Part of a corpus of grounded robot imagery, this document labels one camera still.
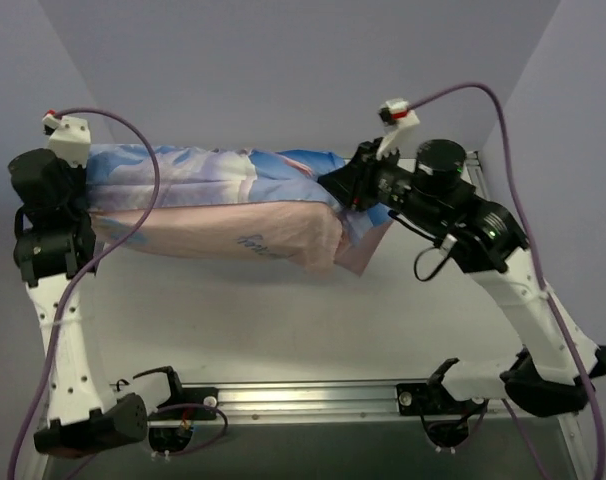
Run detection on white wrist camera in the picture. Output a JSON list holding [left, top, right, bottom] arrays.
[[42, 111, 92, 168], [376, 98, 420, 160]]

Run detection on short black cable loop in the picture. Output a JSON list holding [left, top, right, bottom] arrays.
[[390, 209, 459, 283]]

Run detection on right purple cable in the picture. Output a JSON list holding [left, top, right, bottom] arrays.
[[407, 82, 606, 480]]

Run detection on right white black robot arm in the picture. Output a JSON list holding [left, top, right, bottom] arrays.
[[318, 139, 606, 417]]

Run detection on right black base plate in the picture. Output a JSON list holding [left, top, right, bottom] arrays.
[[395, 382, 467, 416]]

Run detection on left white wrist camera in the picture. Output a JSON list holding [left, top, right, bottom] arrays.
[[42, 111, 92, 168]]

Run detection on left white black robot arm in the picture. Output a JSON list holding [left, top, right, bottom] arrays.
[[8, 148, 185, 458]]

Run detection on pink blue pillowcase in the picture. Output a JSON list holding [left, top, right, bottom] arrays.
[[87, 144, 391, 275]]

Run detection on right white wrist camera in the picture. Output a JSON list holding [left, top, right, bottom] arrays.
[[376, 98, 420, 160]]

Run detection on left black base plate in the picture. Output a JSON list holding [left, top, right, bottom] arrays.
[[180, 386, 219, 421]]

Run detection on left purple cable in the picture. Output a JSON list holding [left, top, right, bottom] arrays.
[[6, 107, 229, 480]]

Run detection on aluminium right side rail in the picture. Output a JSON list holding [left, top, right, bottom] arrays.
[[465, 151, 486, 190]]

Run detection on aluminium rail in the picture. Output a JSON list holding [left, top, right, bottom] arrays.
[[465, 151, 486, 190], [27, 382, 579, 480]]

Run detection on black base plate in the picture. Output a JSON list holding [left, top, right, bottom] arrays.
[[395, 382, 467, 416], [180, 386, 219, 421]]

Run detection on aluminium front rail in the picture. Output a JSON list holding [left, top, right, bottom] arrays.
[[27, 382, 579, 480]]

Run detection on purple cable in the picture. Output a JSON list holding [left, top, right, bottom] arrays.
[[6, 107, 229, 480], [407, 82, 606, 480]]

